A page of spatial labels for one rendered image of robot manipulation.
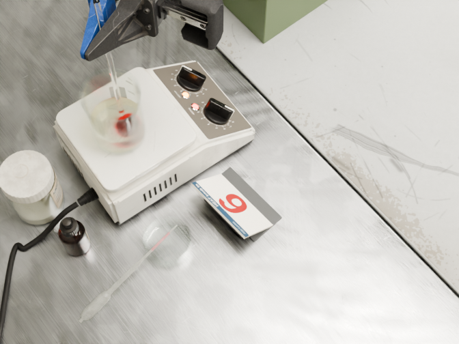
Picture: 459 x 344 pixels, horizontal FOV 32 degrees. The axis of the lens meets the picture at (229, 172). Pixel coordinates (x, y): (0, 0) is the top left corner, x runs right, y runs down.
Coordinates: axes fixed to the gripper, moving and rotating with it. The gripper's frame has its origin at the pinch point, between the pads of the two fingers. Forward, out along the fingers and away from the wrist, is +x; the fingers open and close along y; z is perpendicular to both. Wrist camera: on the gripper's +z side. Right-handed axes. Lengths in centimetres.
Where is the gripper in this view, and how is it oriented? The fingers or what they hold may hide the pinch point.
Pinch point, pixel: (103, 29)
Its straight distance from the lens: 74.9
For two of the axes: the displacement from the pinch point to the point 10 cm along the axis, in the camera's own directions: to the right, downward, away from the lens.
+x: -4.3, 8.0, -4.2
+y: 9.0, 3.9, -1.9
